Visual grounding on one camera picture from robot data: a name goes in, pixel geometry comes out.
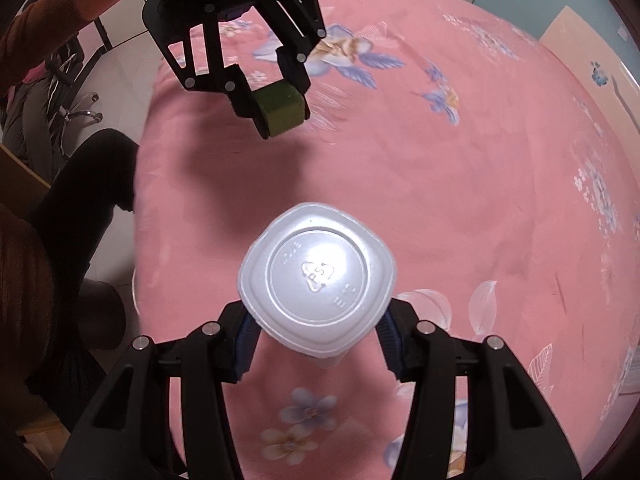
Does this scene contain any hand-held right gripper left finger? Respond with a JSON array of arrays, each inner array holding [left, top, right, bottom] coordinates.
[[52, 300, 263, 480]]

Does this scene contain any pink floral blanket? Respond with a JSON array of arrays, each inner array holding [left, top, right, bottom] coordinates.
[[131, 0, 640, 480]]

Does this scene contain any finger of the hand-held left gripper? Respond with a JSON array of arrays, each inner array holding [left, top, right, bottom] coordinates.
[[255, 0, 329, 122], [159, 6, 272, 141]]

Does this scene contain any white plastic yogurt cup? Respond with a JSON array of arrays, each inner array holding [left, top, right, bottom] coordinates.
[[237, 202, 399, 372]]

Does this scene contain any person's left forearm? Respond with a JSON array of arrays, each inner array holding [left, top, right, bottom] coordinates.
[[0, 0, 163, 96]]

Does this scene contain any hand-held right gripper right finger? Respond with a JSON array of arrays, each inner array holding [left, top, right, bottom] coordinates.
[[375, 298, 586, 480]]

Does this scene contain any wooden desk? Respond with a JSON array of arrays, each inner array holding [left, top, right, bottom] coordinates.
[[0, 142, 52, 202]]

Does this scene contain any green toy block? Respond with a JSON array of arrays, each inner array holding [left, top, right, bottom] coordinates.
[[253, 81, 310, 139]]

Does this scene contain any metal chair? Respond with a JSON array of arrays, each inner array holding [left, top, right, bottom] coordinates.
[[0, 32, 107, 181]]

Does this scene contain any person's black trouser leg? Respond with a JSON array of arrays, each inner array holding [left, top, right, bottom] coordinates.
[[22, 337, 110, 403], [25, 127, 142, 283]]

